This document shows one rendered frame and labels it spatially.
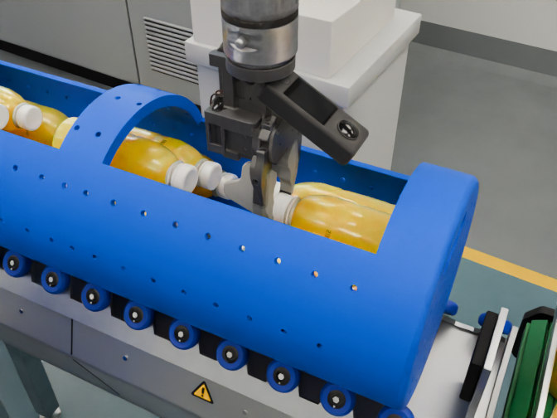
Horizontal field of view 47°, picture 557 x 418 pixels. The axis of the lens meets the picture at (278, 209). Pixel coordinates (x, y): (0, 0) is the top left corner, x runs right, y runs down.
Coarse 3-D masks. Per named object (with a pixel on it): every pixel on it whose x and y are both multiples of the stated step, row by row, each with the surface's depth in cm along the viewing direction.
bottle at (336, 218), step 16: (288, 208) 74; (304, 208) 73; (320, 208) 72; (336, 208) 72; (352, 208) 72; (368, 208) 72; (288, 224) 75; (304, 224) 72; (320, 224) 71; (336, 224) 71; (352, 224) 70; (368, 224) 70; (384, 224) 70; (336, 240) 71; (352, 240) 70; (368, 240) 70
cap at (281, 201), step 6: (282, 192) 76; (276, 198) 75; (282, 198) 75; (288, 198) 75; (276, 204) 75; (282, 204) 75; (276, 210) 75; (282, 210) 75; (276, 216) 75; (282, 216) 75; (282, 222) 75
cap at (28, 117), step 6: (24, 108) 97; (30, 108) 97; (36, 108) 98; (18, 114) 97; (24, 114) 97; (30, 114) 98; (36, 114) 99; (18, 120) 97; (24, 120) 97; (30, 120) 98; (36, 120) 99; (24, 126) 97; (30, 126) 98; (36, 126) 99
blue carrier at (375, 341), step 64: (0, 64) 106; (128, 128) 77; (192, 128) 96; (0, 192) 80; (64, 192) 76; (128, 192) 73; (384, 192) 87; (448, 192) 66; (64, 256) 80; (128, 256) 74; (192, 256) 70; (256, 256) 67; (320, 256) 65; (384, 256) 63; (448, 256) 64; (192, 320) 77; (256, 320) 70; (320, 320) 66; (384, 320) 63; (384, 384) 66
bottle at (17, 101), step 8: (0, 88) 99; (8, 88) 101; (0, 96) 98; (8, 96) 98; (16, 96) 99; (8, 104) 97; (16, 104) 98; (24, 104) 99; (16, 112) 97; (8, 120) 98; (8, 128) 99; (16, 128) 100
